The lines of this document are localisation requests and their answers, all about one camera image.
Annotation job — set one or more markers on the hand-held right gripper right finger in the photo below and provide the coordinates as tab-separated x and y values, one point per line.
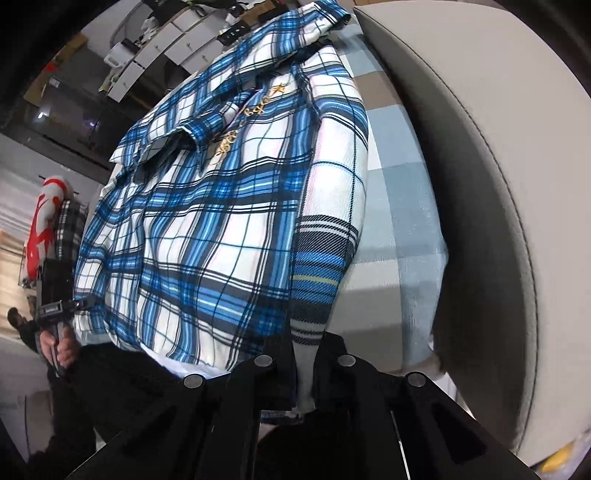
330	369

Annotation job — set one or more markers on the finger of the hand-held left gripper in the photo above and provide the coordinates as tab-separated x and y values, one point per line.
87	303

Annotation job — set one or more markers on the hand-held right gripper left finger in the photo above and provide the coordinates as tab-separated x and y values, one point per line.
281	369

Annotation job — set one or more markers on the blue white plaid shirt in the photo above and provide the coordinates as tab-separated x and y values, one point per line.
207	207

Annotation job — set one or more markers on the person's left hand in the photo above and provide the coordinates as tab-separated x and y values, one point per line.
69	350

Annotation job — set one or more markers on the black white plaid cloth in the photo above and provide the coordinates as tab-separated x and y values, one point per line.
70	230

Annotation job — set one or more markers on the red white plush pillow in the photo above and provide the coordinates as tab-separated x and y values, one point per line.
44	221

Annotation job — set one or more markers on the person's black clothing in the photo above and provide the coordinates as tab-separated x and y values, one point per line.
138	383

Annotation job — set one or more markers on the dark grey cabinet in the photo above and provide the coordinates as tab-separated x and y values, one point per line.
83	134

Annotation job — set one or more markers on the checkered bedsheet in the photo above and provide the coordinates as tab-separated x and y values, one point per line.
401	207

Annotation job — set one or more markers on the white appliance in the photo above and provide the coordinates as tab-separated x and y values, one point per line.
117	55

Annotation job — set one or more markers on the yellow object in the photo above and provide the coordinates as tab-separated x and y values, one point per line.
563	457

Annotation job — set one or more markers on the white stepped drawer dresser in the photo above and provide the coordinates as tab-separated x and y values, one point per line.
152	46

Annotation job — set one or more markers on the black power strip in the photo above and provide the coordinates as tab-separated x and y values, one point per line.
233	31

